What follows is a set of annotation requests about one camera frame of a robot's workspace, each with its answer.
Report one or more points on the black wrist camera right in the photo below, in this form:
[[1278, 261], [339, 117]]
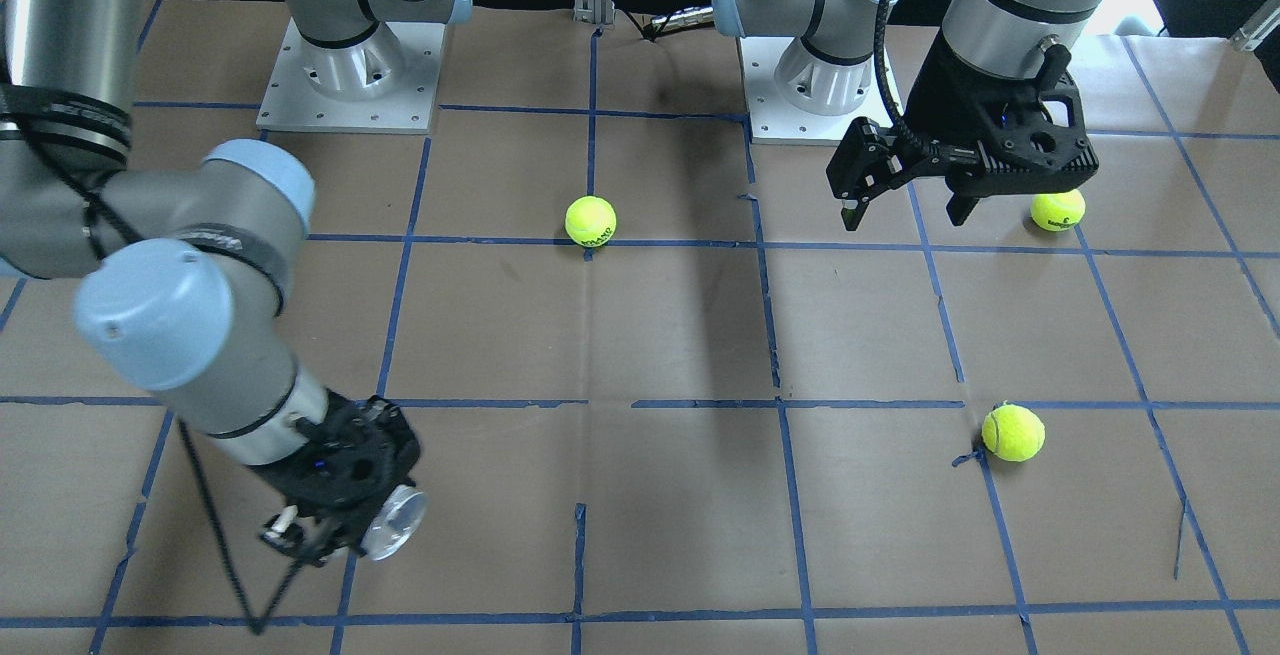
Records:
[[375, 528]]

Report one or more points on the tennis ball far corner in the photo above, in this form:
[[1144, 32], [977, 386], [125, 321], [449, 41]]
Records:
[[1057, 212]]

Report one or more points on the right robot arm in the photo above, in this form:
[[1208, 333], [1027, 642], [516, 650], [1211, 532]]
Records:
[[182, 274]]

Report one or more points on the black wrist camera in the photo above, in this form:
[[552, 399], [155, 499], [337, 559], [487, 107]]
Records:
[[868, 162], [375, 528]]

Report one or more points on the tennis ball near centre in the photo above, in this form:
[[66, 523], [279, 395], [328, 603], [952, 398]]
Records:
[[590, 222]]

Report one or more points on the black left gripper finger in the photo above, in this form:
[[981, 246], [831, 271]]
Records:
[[960, 207]]

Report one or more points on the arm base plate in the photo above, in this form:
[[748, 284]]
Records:
[[795, 99], [384, 85]]

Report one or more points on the tennis ball on loose tape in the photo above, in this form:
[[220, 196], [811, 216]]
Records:
[[1013, 433]]

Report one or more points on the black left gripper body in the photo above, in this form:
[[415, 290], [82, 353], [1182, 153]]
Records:
[[948, 85]]

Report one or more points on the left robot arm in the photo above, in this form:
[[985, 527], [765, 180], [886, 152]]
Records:
[[995, 36]]

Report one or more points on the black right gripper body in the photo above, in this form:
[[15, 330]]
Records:
[[318, 498]]

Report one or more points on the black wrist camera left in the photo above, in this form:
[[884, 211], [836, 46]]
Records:
[[868, 162]]

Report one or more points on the brown paper table cover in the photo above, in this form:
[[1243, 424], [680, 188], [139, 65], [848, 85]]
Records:
[[736, 427]]

